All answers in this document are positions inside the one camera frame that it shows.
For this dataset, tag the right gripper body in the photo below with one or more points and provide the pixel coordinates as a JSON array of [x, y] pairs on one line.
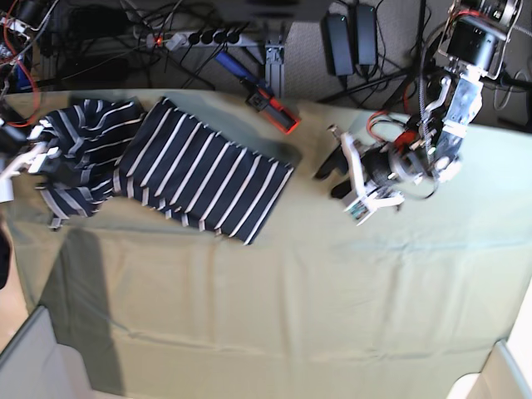
[[26, 149]]

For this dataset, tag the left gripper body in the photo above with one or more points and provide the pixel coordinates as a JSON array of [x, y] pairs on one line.
[[370, 172]]

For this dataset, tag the navy white striped T-shirt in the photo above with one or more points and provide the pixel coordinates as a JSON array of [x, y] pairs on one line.
[[166, 159]]

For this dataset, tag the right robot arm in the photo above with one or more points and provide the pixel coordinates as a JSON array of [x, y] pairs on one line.
[[22, 25]]

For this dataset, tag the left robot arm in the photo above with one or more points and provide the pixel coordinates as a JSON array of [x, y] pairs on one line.
[[426, 147]]

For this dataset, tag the blue orange bar clamp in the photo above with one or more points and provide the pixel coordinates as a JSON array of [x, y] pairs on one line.
[[261, 96]]

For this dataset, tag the black tripod stand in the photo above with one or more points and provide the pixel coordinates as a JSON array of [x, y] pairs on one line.
[[415, 79]]

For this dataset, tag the light green table cloth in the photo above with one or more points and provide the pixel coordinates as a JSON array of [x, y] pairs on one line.
[[401, 306]]

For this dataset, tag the black power adapter right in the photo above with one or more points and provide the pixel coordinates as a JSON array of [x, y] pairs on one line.
[[364, 19]]

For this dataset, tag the black power adapter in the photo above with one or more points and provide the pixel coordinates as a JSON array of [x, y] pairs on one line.
[[337, 45], [364, 19]]

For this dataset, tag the black power adapter left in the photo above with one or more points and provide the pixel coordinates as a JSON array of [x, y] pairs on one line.
[[337, 45]]

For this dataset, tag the grey monitor base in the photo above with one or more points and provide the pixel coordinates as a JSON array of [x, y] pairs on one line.
[[282, 10]]

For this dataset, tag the white power strip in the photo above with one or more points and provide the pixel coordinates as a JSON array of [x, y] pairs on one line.
[[174, 41]]

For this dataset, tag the grey bin bottom left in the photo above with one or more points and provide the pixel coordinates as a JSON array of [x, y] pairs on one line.
[[35, 365]]

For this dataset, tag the grey bin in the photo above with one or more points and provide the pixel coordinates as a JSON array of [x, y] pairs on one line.
[[506, 374], [35, 365]]

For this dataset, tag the grey bin bottom right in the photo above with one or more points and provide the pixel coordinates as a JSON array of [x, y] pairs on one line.
[[506, 374]]

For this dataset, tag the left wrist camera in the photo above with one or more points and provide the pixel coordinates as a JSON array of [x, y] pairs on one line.
[[359, 208]]

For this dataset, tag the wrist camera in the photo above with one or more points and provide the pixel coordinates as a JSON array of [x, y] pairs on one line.
[[6, 191], [359, 208]]

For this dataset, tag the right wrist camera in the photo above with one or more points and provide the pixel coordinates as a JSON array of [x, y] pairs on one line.
[[6, 191]]

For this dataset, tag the aluminium frame post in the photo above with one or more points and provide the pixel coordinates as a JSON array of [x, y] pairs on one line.
[[274, 36]]

